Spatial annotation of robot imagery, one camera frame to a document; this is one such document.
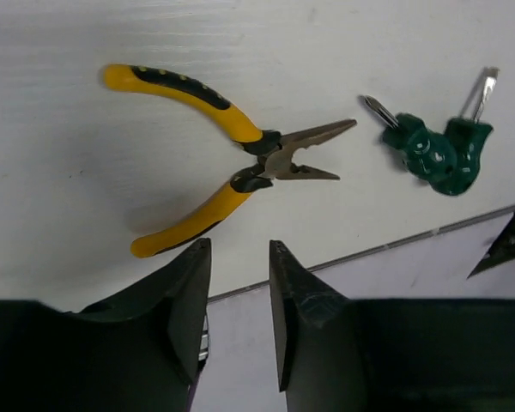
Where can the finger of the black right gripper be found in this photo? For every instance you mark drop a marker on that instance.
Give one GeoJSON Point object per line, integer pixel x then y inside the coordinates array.
{"type": "Point", "coordinates": [501, 251]}

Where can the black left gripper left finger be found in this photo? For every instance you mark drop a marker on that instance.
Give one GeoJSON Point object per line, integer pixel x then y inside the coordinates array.
{"type": "Point", "coordinates": [174, 300]}

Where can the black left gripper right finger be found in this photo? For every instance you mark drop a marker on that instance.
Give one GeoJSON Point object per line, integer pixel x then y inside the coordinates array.
{"type": "Point", "coordinates": [311, 320]}

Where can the green Phillips stubby screwdriver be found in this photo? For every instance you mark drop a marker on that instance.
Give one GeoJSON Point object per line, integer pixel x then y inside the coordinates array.
{"type": "Point", "coordinates": [426, 154]}

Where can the small yellow black pliers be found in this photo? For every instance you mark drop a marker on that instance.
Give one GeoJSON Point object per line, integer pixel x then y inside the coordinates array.
{"type": "Point", "coordinates": [184, 157]}

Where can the green flathead stubby screwdriver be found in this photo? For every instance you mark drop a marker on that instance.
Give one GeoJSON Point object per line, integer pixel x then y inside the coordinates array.
{"type": "Point", "coordinates": [468, 135]}

